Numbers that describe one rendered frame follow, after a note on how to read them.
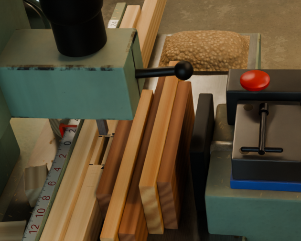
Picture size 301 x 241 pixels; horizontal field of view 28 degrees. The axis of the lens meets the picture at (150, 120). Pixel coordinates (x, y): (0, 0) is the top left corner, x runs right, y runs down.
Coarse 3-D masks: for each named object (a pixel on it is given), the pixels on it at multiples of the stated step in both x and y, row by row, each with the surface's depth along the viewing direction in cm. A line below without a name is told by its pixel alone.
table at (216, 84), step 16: (160, 48) 88; (256, 48) 85; (256, 64) 82; (192, 80) 81; (208, 80) 81; (224, 80) 81; (224, 96) 78; (192, 192) 67; (192, 208) 65; (192, 224) 63; (160, 240) 62; (176, 240) 62; (192, 240) 62; (208, 240) 62; (224, 240) 61; (240, 240) 61
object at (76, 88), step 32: (32, 32) 64; (128, 32) 61; (0, 64) 60; (32, 64) 59; (64, 64) 59; (96, 64) 58; (128, 64) 58; (32, 96) 62; (64, 96) 61; (96, 96) 60; (128, 96) 59
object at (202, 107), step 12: (204, 96) 64; (204, 108) 62; (204, 120) 61; (192, 132) 60; (204, 132) 60; (192, 144) 59; (204, 144) 59; (216, 144) 63; (228, 144) 63; (192, 156) 58; (204, 156) 58; (192, 168) 60; (204, 168) 59; (204, 180) 60; (204, 204) 63
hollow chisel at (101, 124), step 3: (96, 120) 67; (99, 120) 67; (102, 120) 67; (105, 120) 67; (99, 123) 67; (102, 123) 67; (105, 123) 67; (99, 126) 67; (102, 126) 67; (105, 126) 67; (99, 129) 68; (102, 129) 67; (105, 129) 67; (99, 132) 68; (102, 132) 68; (105, 132) 68
